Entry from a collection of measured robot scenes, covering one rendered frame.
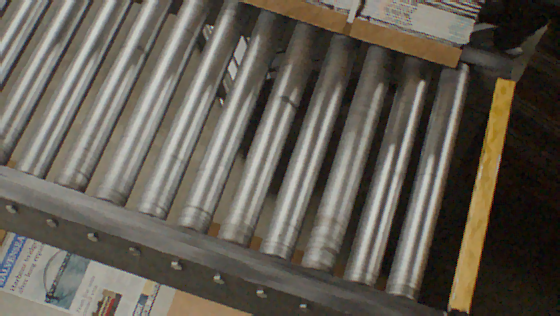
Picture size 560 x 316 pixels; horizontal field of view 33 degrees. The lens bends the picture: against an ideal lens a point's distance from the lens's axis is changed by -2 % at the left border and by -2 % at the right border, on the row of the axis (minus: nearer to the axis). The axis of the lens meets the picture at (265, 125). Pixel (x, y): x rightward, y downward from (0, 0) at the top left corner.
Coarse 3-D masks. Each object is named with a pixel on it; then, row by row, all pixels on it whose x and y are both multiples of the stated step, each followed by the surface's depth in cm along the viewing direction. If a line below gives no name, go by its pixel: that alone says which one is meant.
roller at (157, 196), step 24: (216, 24) 162; (240, 24) 162; (216, 48) 158; (216, 72) 156; (192, 96) 153; (216, 96) 156; (192, 120) 150; (168, 144) 148; (192, 144) 149; (168, 168) 145; (144, 192) 144; (168, 192) 144
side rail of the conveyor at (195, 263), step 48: (0, 192) 140; (48, 192) 141; (48, 240) 147; (96, 240) 141; (144, 240) 139; (192, 240) 139; (192, 288) 145; (240, 288) 140; (288, 288) 137; (336, 288) 138
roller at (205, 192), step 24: (264, 24) 162; (264, 48) 159; (240, 72) 157; (264, 72) 158; (240, 96) 154; (240, 120) 152; (216, 144) 149; (240, 144) 151; (216, 168) 146; (192, 192) 144; (216, 192) 145; (192, 216) 142
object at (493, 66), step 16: (176, 0) 172; (224, 0) 168; (256, 16) 169; (288, 32) 170; (320, 48) 171; (464, 48) 164; (480, 48) 164; (400, 64) 168; (480, 64) 162; (496, 64) 163; (512, 64) 163; (432, 80) 169; (480, 80) 165; (496, 80) 164; (480, 96) 168
